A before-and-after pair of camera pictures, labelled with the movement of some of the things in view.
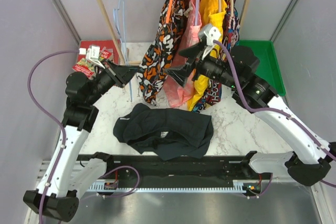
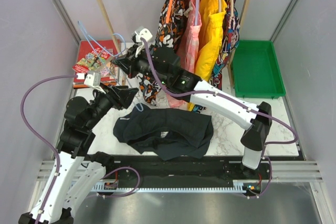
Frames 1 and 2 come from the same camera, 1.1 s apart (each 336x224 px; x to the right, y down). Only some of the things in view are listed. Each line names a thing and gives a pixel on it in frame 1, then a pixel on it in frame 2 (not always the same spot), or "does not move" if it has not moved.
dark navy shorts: (163, 133) does not move
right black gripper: (196, 59) → (129, 65)
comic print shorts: (210, 92) does not move
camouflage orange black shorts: (160, 55) does not move
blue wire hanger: (122, 33) → (100, 58)
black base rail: (210, 168) does not move
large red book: (112, 44) does not move
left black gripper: (126, 73) → (119, 100)
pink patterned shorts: (176, 95) does not move
